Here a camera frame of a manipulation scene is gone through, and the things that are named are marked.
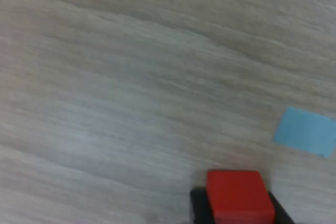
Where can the blue tape piece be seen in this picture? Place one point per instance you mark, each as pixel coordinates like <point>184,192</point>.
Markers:
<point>304,132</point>

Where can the red cube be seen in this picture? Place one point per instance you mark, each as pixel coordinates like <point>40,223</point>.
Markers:
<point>236,195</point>

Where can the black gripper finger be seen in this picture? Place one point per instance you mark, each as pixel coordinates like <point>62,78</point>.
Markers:
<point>281,213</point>
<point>200,205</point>

